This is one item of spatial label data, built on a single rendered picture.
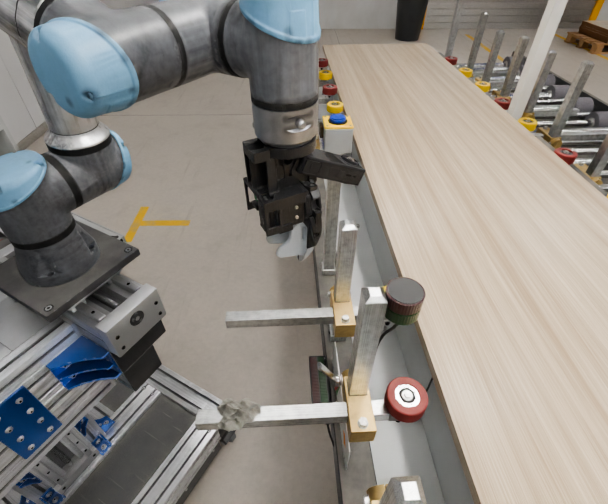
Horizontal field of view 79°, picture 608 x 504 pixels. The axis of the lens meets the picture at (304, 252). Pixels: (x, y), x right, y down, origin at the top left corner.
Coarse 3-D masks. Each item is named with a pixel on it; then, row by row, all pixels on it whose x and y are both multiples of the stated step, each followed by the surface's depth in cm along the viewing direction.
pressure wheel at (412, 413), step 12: (396, 384) 73; (408, 384) 74; (420, 384) 73; (396, 396) 72; (408, 396) 71; (420, 396) 72; (396, 408) 70; (408, 408) 70; (420, 408) 70; (408, 420) 70
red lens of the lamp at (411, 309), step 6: (390, 300) 56; (390, 306) 57; (396, 306) 56; (402, 306) 55; (408, 306) 55; (414, 306) 55; (420, 306) 56; (396, 312) 57; (402, 312) 56; (408, 312) 56; (414, 312) 56
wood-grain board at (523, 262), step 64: (384, 64) 233; (448, 64) 233; (384, 128) 163; (448, 128) 163; (512, 128) 163; (384, 192) 125; (448, 192) 125; (512, 192) 125; (576, 192) 125; (448, 256) 102; (512, 256) 102; (576, 256) 102; (448, 320) 86; (512, 320) 86; (576, 320) 86; (448, 384) 74; (512, 384) 74; (576, 384) 74; (512, 448) 65; (576, 448) 65
